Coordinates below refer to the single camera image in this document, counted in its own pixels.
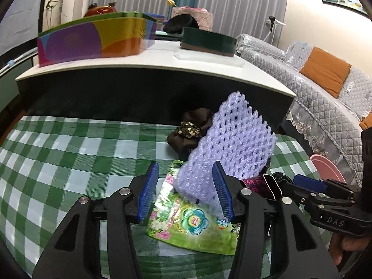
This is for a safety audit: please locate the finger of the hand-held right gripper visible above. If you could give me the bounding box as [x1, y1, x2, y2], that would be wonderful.
[293, 174, 361, 198]
[280, 180, 313, 210]

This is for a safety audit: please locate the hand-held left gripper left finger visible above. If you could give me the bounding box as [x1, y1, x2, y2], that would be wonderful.
[32, 161, 160, 279]

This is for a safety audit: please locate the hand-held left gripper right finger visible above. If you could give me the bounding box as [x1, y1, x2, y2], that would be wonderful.
[212, 161, 340, 279]

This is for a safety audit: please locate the pink plastic basin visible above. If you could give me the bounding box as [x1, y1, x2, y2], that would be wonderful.
[309, 155, 348, 182]

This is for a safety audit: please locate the black and red packet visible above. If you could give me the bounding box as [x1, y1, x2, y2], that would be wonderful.
[240, 173, 284, 202]

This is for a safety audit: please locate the green floral pouch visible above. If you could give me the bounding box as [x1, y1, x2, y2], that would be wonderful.
[147, 159, 243, 256]

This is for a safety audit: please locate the purple foam net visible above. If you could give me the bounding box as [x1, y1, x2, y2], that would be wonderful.
[174, 91, 276, 218]

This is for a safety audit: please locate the person's right hand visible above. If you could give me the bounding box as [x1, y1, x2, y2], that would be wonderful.
[328, 232, 366, 266]

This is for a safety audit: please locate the floral fabric band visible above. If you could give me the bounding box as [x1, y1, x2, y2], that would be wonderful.
[178, 120, 202, 138]

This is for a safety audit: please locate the sofa with grey quilted cover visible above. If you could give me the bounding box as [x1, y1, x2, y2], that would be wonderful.
[237, 33, 372, 186]

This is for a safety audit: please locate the dark brown cloth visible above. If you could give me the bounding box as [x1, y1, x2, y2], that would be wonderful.
[167, 107, 216, 163]

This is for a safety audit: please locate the orange cushion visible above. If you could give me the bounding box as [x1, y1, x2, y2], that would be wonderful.
[299, 47, 352, 99]
[359, 112, 372, 130]

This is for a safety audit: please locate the green checked tablecloth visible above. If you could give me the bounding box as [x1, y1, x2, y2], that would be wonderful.
[0, 115, 329, 279]

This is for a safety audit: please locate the white-topped dark coffee table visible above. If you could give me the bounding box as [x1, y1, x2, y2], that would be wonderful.
[15, 36, 297, 140]

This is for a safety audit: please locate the dark green round box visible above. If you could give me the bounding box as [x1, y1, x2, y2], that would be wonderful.
[179, 27, 237, 57]

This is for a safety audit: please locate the pale green sheet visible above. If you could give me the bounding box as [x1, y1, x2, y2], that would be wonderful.
[155, 30, 182, 38]

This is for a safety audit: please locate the multicoloured rectangular box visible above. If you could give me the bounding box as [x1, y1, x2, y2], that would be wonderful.
[37, 11, 157, 68]

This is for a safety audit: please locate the white stand with black head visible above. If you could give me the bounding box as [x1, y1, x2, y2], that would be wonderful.
[267, 16, 287, 45]

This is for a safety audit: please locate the green cabinet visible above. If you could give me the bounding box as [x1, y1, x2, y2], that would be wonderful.
[0, 61, 24, 114]

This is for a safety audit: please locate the black hat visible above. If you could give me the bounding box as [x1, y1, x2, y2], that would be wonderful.
[163, 14, 199, 34]

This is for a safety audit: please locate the pink lace basket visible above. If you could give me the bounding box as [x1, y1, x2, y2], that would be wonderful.
[171, 5, 213, 31]

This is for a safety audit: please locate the white tube with blue bead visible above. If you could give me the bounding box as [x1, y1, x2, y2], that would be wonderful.
[0, 48, 40, 74]

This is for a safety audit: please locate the orange teapot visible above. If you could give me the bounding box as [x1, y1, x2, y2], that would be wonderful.
[84, 2, 117, 18]

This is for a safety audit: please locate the bamboo plant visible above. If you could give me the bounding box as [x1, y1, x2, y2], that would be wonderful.
[43, 0, 60, 31]

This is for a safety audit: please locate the flat screen television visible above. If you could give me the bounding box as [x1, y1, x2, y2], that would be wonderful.
[0, 0, 48, 56]

